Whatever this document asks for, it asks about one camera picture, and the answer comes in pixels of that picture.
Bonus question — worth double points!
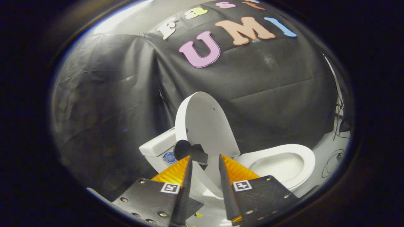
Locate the white toilet seat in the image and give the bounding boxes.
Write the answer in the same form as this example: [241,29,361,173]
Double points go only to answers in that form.
[235,144,316,192]

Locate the black backdrop cloth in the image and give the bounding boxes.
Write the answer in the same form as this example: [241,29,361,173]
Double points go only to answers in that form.
[50,0,352,202]

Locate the white toilet lid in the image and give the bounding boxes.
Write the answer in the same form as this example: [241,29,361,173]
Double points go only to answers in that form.
[174,92,241,202]

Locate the white ceramic toilet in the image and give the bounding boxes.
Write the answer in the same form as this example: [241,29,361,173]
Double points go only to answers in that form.
[139,126,316,212]

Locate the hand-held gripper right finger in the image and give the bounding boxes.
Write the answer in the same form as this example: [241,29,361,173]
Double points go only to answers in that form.
[218,154,300,226]

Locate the tangled black floor cables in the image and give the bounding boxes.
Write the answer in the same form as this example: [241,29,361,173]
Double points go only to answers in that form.
[321,148,346,179]

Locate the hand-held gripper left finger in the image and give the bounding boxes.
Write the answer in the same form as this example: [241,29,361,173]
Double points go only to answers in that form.
[112,155,204,227]

